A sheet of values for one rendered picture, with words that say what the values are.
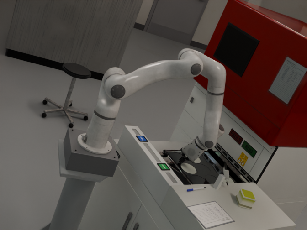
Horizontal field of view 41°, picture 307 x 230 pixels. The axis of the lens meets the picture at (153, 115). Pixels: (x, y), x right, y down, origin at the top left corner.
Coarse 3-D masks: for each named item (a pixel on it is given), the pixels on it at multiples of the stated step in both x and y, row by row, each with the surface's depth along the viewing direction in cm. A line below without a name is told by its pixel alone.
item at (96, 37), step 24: (24, 0) 472; (48, 0) 478; (72, 0) 484; (96, 0) 490; (120, 0) 496; (24, 24) 485; (48, 24) 491; (72, 24) 498; (96, 24) 504; (120, 24) 511; (24, 48) 499; (48, 48) 506; (72, 48) 512; (96, 48) 520; (120, 48) 527; (96, 72) 540
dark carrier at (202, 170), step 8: (168, 152) 246; (176, 152) 250; (176, 160) 241; (208, 160) 257; (200, 168) 244; (208, 168) 247; (216, 168) 251; (192, 176) 232; (200, 176) 235; (208, 176) 239; (216, 176) 242
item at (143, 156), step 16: (128, 128) 241; (128, 144) 237; (144, 144) 232; (128, 160) 236; (144, 160) 223; (160, 160) 222; (144, 176) 222; (160, 176) 210; (176, 176) 214; (160, 192) 209
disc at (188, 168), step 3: (183, 165) 239; (186, 165) 240; (189, 165) 242; (183, 168) 236; (186, 168) 237; (189, 168) 238; (192, 168) 240; (186, 171) 234; (189, 171) 236; (192, 171) 237; (195, 171) 238
